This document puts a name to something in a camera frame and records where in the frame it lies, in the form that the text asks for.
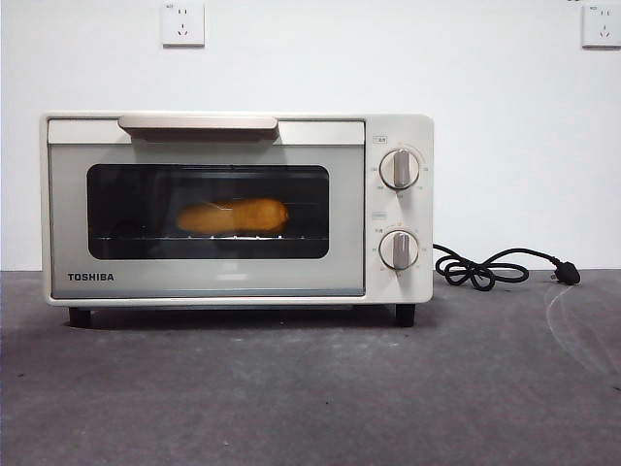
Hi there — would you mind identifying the yellow corn cob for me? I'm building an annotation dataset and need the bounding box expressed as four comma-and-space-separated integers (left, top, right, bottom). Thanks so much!
175, 197, 290, 235

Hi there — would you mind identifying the glass oven door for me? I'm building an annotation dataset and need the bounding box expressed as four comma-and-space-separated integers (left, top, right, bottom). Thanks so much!
47, 118, 366, 298

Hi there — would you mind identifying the beige oven door handle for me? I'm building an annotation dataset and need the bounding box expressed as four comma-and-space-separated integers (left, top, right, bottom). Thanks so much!
117, 115, 279, 144

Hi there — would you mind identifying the cream oven knob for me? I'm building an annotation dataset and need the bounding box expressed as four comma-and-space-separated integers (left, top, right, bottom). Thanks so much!
378, 149, 421, 190
378, 230, 419, 271

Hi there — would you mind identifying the cream toaster oven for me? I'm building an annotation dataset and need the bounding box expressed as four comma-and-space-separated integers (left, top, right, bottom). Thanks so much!
39, 112, 436, 307

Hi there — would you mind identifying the metal wire oven rack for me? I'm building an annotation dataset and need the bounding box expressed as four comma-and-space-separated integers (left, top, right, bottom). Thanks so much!
91, 234, 326, 243

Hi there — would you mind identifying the black power cable with plug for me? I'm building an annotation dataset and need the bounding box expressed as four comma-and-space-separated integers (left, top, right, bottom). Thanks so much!
431, 242, 581, 292

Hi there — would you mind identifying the white wall socket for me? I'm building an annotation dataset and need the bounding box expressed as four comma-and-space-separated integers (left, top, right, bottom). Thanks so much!
162, 2, 206, 48
581, 4, 621, 49

